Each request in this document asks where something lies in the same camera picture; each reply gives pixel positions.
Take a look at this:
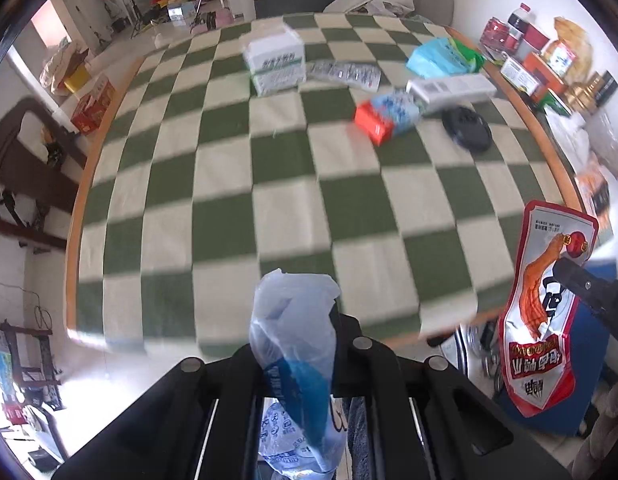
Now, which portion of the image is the red white snack bag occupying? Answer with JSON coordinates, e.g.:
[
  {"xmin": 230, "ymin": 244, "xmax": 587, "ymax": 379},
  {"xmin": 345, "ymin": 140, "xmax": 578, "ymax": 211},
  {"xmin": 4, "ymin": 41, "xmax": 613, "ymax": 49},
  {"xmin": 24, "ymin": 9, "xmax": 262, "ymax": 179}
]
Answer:
[{"xmin": 499, "ymin": 200, "xmax": 598, "ymax": 418}]

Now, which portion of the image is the white blue plastic bag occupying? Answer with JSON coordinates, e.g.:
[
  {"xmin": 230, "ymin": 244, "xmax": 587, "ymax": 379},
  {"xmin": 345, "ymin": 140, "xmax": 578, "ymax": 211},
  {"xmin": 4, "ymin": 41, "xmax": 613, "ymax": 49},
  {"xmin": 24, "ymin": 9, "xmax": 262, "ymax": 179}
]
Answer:
[{"xmin": 249, "ymin": 269, "xmax": 347, "ymax": 479}]

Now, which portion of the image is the blue green plastic bag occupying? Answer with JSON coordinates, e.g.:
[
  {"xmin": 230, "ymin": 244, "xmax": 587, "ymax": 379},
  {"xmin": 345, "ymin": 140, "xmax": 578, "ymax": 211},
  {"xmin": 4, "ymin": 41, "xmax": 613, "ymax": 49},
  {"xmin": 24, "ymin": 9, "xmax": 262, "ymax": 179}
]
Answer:
[{"xmin": 407, "ymin": 37, "xmax": 486, "ymax": 79}]

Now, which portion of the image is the silver pill blister pack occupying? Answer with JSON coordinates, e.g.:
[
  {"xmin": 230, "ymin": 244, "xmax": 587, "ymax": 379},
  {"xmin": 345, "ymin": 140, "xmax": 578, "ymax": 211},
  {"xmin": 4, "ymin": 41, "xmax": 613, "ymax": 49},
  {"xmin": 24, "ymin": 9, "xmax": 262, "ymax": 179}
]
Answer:
[{"xmin": 307, "ymin": 60, "xmax": 382, "ymax": 92}]

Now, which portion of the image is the white green cardboard box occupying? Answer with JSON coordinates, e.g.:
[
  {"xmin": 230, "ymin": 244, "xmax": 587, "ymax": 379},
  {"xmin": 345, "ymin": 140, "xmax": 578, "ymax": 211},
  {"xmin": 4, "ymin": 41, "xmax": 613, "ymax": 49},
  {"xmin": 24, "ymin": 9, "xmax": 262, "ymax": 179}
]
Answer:
[{"xmin": 239, "ymin": 23, "xmax": 307, "ymax": 96}]

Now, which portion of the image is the black round lid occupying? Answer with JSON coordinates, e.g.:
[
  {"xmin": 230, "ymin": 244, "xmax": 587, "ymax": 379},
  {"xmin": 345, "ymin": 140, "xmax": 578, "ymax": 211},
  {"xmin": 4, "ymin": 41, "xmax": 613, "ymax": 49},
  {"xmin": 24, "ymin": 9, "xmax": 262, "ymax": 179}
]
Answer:
[{"xmin": 441, "ymin": 106, "xmax": 493, "ymax": 154}]

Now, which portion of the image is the orange red box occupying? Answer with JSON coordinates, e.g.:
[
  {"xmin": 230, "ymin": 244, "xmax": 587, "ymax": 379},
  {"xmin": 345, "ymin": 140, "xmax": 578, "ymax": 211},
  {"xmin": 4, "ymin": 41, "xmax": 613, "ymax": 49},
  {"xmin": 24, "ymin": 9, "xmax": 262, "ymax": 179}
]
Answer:
[{"xmin": 522, "ymin": 52, "xmax": 567, "ymax": 103}]

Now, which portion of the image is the white rectangular box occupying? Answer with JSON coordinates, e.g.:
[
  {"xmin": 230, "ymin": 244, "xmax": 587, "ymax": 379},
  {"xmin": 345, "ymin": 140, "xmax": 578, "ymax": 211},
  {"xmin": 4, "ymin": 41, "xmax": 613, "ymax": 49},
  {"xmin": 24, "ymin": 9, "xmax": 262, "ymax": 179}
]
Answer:
[{"xmin": 405, "ymin": 74, "xmax": 496, "ymax": 114}]

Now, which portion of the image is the green white checkered tablecloth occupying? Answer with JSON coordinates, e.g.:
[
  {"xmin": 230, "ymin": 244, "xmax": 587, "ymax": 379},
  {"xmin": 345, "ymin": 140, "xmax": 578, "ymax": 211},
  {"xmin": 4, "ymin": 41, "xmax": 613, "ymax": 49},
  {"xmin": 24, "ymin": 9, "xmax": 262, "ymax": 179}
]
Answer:
[{"xmin": 65, "ymin": 23, "xmax": 578, "ymax": 356}]

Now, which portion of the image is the blue tissue packet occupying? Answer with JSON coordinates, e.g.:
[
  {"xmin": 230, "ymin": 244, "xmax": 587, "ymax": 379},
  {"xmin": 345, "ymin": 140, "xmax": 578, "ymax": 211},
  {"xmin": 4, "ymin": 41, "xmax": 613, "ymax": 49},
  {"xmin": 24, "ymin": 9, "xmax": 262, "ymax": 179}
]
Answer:
[{"xmin": 371, "ymin": 90, "xmax": 424, "ymax": 136}]

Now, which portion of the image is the red can pack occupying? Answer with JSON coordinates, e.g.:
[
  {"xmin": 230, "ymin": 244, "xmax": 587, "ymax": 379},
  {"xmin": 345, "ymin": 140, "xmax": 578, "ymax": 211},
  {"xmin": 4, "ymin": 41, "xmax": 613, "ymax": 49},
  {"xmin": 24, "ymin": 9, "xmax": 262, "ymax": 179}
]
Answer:
[{"xmin": 479, "ymin": 16, "xmax": 524, "ymax": 54}]

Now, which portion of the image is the dark soda bottle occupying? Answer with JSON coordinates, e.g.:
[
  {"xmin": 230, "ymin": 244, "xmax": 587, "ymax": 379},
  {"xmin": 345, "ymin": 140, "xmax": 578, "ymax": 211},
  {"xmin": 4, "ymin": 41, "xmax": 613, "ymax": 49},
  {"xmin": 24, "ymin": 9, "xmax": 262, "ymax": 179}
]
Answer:
[{"xmin": 507, "ymin": 3, "xmax": 531, "ymax": 35}]

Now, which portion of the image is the red small box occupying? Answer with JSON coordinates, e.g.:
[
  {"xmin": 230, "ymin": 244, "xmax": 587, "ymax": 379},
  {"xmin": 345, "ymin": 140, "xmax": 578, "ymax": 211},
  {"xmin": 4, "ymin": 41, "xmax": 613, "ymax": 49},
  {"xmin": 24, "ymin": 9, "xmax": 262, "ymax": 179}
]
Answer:
[{"xmin": 353, "ymin": 101, "xmax": 395, "ymax": 146}]

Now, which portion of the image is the dark wooden chair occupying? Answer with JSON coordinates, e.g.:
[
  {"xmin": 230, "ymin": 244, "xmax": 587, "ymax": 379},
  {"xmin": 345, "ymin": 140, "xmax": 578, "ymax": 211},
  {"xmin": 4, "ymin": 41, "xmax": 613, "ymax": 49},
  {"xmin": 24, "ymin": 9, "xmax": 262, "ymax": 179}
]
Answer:
[{"xmin": 0, "ymin": 96, "xmax": 87, "ymax": 252}]

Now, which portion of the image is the red cardboard box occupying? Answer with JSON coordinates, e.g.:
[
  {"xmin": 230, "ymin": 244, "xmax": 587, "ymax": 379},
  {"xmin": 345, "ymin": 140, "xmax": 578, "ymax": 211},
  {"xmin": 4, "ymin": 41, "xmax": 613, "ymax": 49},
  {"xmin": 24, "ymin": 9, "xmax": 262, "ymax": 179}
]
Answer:
[{"xmin": 70, "ymin": 74, "xmax": 115, "ymax": 134}]

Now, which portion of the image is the pink suitcase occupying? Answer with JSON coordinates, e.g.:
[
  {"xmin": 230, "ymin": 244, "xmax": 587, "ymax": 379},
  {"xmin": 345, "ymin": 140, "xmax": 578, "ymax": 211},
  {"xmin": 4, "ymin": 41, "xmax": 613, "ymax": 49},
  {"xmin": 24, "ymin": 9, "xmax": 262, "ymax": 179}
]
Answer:
[{"xmin": 215, "ymin": 8, "xmax": 234, "ymax": 28}]

